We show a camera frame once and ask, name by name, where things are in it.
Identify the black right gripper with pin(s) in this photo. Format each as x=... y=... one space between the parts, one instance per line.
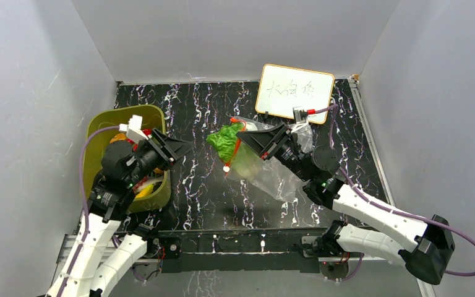
x=274 y=142

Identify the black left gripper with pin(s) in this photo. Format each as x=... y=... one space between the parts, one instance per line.
x=169 y=149

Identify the clear zip top bag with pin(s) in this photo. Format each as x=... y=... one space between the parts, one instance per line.
x=270 y=176

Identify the green lettuce head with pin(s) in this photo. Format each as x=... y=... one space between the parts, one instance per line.
x=227 y=143

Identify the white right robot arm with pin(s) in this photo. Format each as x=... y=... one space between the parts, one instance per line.
x=422 y=248

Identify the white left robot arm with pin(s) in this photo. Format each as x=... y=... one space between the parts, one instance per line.
x=124 y=164

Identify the olive green plastic basket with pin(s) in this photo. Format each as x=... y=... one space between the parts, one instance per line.
x=153 y=117

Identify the yellow banana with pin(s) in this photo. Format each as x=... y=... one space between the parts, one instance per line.
x=143 y=190

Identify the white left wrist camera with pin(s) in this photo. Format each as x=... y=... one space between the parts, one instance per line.
x=133 y=129

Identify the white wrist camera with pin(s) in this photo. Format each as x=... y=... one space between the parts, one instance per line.
x=300 y=115
x=133 y=129

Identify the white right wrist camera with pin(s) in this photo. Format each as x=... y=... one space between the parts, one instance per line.
x=300 y=115

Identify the white board orange frame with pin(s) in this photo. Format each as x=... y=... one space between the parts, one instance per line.
x=284 y=88

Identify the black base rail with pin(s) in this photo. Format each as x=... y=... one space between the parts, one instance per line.
x=237 y=250

